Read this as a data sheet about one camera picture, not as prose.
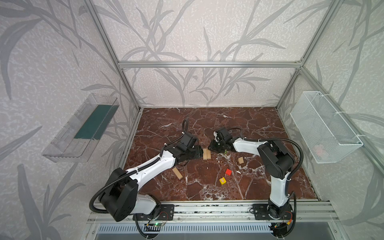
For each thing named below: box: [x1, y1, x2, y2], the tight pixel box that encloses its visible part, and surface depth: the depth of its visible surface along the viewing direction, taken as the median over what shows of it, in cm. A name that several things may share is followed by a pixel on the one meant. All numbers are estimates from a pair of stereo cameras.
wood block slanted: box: [207, 148, 212, 160], surface depth 96 cm
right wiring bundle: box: [268, 222, 288, 237], surface depth 72 cm
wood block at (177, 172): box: [172, 167, 183, 180], surface depth 88 cm
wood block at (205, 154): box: [203, 148, 208, 161], surface depth 96 cm
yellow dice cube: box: [219, 177, 227, 185], surface depth 84 cm
